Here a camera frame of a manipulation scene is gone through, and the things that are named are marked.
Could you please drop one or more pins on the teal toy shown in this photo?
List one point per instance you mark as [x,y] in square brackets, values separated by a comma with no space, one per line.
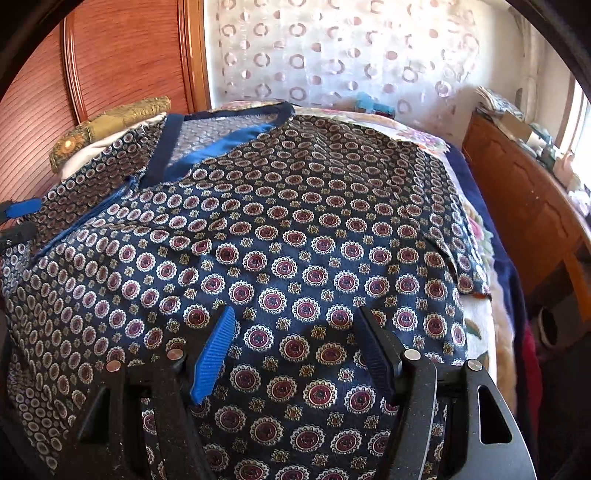
[373,105]

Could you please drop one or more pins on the stack of papers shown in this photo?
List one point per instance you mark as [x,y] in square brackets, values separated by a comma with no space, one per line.
[496,101]

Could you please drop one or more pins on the floral blanket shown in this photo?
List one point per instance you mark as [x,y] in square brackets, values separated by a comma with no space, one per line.
[415,134]

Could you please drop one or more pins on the window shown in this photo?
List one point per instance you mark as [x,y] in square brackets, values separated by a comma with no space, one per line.
[575,120]

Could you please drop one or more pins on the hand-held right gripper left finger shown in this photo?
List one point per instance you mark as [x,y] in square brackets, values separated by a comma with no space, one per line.
[210,360]

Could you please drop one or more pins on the navy blue blanket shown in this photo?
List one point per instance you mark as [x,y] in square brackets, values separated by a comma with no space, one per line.
[487,207]

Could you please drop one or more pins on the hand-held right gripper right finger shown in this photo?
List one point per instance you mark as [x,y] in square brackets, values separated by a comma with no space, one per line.
[376,357]

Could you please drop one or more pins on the wooden cabinet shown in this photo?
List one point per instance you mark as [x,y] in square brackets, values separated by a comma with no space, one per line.
[521,194]

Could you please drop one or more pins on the gold embroidered pillow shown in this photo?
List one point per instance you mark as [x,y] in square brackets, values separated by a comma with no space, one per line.
[115,117]

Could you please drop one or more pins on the white pillow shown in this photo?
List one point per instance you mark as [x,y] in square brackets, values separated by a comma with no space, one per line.
[92,152]

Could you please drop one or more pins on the orange fruit print sheet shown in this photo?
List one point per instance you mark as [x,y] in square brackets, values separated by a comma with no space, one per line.
[475,318]

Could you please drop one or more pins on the navy medallion print shirt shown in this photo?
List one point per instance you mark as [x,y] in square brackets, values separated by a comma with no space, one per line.
[277,230]

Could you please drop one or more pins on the sheer circle pattern curtain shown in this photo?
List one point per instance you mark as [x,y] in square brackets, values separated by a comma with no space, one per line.
[323,46]

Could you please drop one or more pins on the wooden headboard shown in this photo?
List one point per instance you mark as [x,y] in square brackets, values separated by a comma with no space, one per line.
[115,55]

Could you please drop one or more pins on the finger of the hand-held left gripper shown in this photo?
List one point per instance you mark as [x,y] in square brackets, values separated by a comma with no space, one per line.
[16,235]
[21,207]

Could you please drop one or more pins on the cardboard box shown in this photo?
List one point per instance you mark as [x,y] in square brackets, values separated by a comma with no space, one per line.
[515,125]

